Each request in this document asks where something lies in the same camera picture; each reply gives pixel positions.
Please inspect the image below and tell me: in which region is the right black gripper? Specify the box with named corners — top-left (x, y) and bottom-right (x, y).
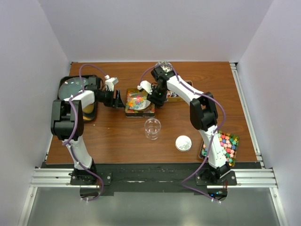
top-left (147, 86), bottom-right (167, 108)

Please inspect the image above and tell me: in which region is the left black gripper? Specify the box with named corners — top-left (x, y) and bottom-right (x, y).
top-left (97, 88), bottom-right (125, 108)

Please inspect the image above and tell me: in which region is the metal scoop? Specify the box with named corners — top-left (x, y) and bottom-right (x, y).
top-left (126, 92), bottom-right (151, 111)

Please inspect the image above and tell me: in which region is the tin of translucent star candies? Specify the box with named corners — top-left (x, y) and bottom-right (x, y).
top-left (125, 89), bottom-right (155, 118)

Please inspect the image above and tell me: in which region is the clear plastic jar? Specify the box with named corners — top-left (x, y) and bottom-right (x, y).
top-left (144, 118), bottom-right (161, 140)

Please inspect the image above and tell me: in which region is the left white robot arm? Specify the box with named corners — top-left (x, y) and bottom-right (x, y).
top-left (50, 75), bottom-right (124, 185)

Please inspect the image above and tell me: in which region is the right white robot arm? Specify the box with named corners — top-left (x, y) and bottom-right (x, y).
top-left (139, 65), bottom-right (230, 185)

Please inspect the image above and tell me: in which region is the gold tin of wrapped candies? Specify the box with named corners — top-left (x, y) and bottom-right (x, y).
top-left (165, 81), bottom-right (193, 104)

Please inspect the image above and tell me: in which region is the black serving tray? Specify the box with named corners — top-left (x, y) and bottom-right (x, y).
top-left (58, 75), bottom-right (101, 122)

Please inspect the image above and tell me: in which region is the patterned ceramic bowl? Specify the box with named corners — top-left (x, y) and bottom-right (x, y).
top-left (155, 61), bottom-right (173, 72)

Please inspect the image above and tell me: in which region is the yellow cup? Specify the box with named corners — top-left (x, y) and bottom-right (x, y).
top-left (82, 104), bottom-right (95, 115)

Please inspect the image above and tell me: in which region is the grey-blue plate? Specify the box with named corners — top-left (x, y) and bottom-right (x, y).
top-left (58, 76), bottom-right (88, 99)

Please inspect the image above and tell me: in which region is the white jar lid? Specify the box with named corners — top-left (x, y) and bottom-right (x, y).
top-left (175, 135), bottom-right (192, 152)

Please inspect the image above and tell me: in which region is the tray of paper stars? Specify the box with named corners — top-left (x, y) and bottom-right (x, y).
top-left (206, 130), bottom-right (239, 168)

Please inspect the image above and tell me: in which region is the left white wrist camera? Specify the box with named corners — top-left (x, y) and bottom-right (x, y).
top-left (104, 75), bottom-right (118, 91)

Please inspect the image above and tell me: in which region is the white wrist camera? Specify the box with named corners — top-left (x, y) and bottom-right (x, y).
top-left (104, 75), bottom-right (118, 91)
top-left (137, 81), bottom-right (153, 95)

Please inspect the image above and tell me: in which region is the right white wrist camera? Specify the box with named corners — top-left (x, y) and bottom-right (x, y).
top-left (137, 81), bottom-right (153, 95)

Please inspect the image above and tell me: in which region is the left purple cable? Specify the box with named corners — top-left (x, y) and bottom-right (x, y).
top-left (62, 64), bottom-right (109, 201)

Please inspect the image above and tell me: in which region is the purple cable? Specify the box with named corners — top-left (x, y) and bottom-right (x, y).
top-left (140, 65), bottom-right (227, 197)
top-left (62, 64), bottom-right (109, 201)

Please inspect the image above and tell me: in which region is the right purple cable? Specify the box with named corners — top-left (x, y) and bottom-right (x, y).
top-left (140, 65), bottom-right (227, 197)

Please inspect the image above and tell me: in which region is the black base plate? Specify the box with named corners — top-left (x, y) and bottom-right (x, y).
top-left (69, 163), bottom-right (237, 197)

